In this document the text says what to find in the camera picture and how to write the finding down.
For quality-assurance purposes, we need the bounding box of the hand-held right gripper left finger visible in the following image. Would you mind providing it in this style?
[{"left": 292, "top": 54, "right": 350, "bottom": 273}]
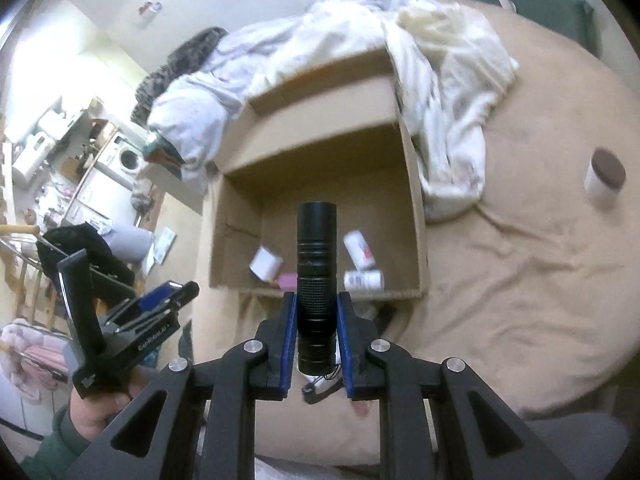
[{"left": 65, "top": 291, "right": 297, "bottom": 480}]

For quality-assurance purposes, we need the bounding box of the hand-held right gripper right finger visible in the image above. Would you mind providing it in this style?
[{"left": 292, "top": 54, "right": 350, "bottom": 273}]
[{"left": 336, "top": 291, "right": 576, "bottom": 480}]

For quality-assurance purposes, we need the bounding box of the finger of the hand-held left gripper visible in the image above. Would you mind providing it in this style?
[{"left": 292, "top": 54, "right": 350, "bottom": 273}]
[
  {"left": 102, "top": 282, "right": 177, "bottom": 323},
  {"left": 112, "top": 281, "right": 201, "bottom": 333}
]

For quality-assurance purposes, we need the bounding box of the black flashlight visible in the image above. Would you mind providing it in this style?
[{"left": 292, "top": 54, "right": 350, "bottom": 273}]
[{"left": 296, "top": 202, "right": 346, "bottom": 406}]

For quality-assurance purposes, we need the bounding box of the small white printed bottle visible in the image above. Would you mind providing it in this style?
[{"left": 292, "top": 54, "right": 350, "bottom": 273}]
[{"left": 344, "top": 270, "right": 385, "bottom": 291}]

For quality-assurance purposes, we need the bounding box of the white square case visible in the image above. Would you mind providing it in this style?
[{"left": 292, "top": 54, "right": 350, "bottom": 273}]
[{"left": 249, "top": 246, "right": 285, "bottom": 281}]

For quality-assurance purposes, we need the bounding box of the white bottle with red label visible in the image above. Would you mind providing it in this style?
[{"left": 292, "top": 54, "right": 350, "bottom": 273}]
[{"left": 343, "top": 230, "right": 376, "bottom": 268}]

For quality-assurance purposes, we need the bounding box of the cardboard box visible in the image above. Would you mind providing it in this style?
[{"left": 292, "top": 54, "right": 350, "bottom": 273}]
[{"left": 202, "top": 45, "right": 431, "bottom": 303}]

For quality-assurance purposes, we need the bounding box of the person's left forearm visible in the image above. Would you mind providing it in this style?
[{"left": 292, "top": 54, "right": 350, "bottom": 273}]
[{"left": 22, "top": 405, "right": 96, "bottom": 480}]

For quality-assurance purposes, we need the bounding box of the person's left hand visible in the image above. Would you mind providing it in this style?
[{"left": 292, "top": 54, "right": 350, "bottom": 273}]
[{"left": 69, "top": 365, "right": 151, "bottom": 443}]

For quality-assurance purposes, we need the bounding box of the white book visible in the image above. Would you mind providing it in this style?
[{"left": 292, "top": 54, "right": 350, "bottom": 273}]
[{"left": 150, "top": 227, "right": 177, "bottom": 263}]

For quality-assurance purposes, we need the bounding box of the white bag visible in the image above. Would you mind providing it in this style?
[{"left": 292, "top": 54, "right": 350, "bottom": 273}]
[{"left": 107, "top": 225, "right": 153, "bottom": 263}]

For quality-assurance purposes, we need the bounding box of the pink fluffy garment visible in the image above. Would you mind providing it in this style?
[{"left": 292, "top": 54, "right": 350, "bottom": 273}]
[{"left": 0, "top": 322, "right": 71, "bottom": 403}]

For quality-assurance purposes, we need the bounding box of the black garment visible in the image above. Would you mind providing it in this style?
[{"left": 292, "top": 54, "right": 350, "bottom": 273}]
[{"left": 36, "top": 222, "right": 136, "bottom": 301}]

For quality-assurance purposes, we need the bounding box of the grey bundle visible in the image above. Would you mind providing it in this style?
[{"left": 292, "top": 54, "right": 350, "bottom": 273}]
[{"left": 132, "top": 180, "right": 153, "bottom": 211}]

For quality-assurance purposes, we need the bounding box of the wooden nightstand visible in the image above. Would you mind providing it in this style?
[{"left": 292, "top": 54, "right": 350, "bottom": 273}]
[{"left": 137, "top": 160, "right": 221, "bottom": 211}]

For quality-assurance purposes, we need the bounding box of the white kitchen counter cabinet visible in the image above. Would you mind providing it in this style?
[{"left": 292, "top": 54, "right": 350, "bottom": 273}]
[{"left": 65, "top": 160, "right": 136, "bottom": 231}]

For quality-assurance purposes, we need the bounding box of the wooden drying rack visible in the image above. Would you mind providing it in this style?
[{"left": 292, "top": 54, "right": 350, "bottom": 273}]
[{"left": 0, "top": 222, "right": 56, "bottom": 321}]

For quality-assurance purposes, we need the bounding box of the white washing machine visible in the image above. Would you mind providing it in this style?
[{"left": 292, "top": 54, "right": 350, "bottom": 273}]
[{"left": 97, "top": 134, "right": 148, "bottom": 191}]

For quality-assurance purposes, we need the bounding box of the teal cloth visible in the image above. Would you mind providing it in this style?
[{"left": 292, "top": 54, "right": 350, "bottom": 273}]
[{"left": 145, "top": 140, "right": 186, "bottom": 171}]

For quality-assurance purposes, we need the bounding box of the white water heater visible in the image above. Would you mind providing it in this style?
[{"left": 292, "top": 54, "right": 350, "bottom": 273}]
[{"left": 10, "top": 132, "right": 56, "bottom": 186}]

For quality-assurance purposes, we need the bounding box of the dark patterned blanket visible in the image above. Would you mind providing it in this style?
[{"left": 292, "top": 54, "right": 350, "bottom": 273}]
[{"left": 132, "top": 27, "right": 228, "bottom": 126}]

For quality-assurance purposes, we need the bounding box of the white printed duvet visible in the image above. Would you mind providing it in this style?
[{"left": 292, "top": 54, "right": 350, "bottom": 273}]
[{"left": 147, "top": 0, "right": 518, "bottom": 221}]

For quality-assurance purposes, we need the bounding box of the white jar with brown lid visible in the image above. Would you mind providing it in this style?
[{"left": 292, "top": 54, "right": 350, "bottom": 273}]
[{"left": 584, "top": 149, "right": 627, "bottom": 206}]

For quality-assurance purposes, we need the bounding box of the teal headboard cushion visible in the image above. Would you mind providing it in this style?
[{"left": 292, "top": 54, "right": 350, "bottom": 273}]
[{"left": 445, "top": 0, "right": 601, "bottom": 58}]

